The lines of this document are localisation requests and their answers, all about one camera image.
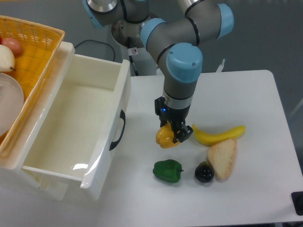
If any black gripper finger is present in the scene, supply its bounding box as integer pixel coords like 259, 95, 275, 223
154, 96, 168, 127
172, 122, 193, 143

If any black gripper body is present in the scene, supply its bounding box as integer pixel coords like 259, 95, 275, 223
162, 105, 190, 128

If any yellow bell pepper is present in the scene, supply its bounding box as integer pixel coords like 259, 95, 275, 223
156, 122, 180, 148

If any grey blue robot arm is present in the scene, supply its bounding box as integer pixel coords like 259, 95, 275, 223
83, 0, 234, 143

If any green bell pepper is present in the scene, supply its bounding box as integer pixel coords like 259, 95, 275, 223
152, 159, 183, 183

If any open upper white drawer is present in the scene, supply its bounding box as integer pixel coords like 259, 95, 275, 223
23, 54, 131, 201

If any white drawer cabinet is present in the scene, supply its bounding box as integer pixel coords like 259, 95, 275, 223
0, 42, 75, 201

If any yellow banana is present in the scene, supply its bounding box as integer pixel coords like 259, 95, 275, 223
192, 124, 246, 147

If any toast bread slice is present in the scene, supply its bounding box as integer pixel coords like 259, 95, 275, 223
207, 139, 237, 180

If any dark purple eggplant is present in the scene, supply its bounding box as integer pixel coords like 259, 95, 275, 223
195, 161, 214, 183

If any black corner device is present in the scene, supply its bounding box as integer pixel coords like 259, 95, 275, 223
291, 191, 303, 216

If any yellow woven basket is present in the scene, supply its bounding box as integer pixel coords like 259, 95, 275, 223
0, 15, 65, 157

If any beige round plate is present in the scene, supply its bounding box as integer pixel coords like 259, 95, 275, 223
0, 73, 24, 136

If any white pear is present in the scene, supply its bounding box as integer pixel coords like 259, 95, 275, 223
0, 45, 16, 73

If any black drawer handle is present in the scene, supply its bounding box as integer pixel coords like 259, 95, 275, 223
109, 110, 126, 151

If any white metal bracket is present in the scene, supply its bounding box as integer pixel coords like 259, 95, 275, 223
216, 59, 225, 73

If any black cable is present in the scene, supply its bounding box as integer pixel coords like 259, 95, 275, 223
74, 39, 116, 61

